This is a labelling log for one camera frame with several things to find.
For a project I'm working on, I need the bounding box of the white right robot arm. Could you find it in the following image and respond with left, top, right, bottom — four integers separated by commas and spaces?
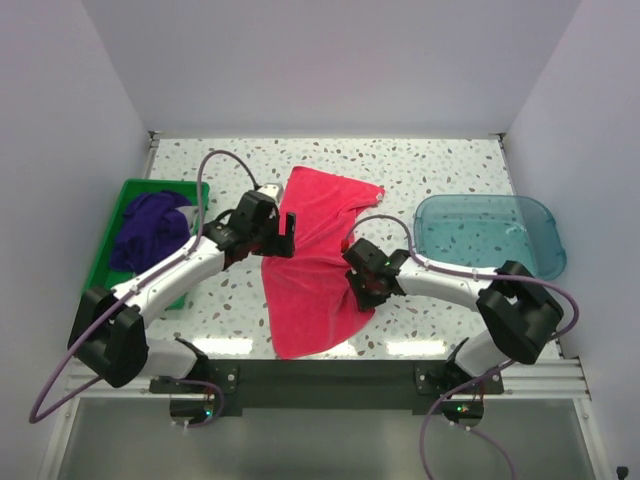
342, 238, 564, 393

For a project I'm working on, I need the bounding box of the green plastic bin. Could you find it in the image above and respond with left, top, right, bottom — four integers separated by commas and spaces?
85, 179, 209, 289

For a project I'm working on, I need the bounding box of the purple towel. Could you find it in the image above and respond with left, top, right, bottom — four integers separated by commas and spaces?
109, 190, 193, 274

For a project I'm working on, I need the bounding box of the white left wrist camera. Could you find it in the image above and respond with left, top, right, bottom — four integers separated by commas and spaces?
258, 183, 284, 204

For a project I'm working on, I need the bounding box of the aluminium frame rail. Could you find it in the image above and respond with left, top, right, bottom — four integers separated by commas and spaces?
78, 359, 591, 400

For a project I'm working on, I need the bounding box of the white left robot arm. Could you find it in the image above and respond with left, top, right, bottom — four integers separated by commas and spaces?
68, 183, 296, 393

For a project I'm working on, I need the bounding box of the teal transparent plastic tray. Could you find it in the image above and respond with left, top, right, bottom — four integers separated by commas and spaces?
413, 194, 567, 281

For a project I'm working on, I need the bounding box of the grey white towel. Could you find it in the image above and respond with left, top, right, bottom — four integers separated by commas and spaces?
177, 205, 205, 235

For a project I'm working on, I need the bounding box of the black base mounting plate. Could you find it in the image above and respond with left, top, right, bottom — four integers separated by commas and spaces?
149, 358, 506, 417

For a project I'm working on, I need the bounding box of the pink towel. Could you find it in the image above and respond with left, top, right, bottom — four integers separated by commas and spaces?
261, 166, 385, 359

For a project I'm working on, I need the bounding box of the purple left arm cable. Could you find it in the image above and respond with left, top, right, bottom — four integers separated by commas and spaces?
28, 149, 261, 425

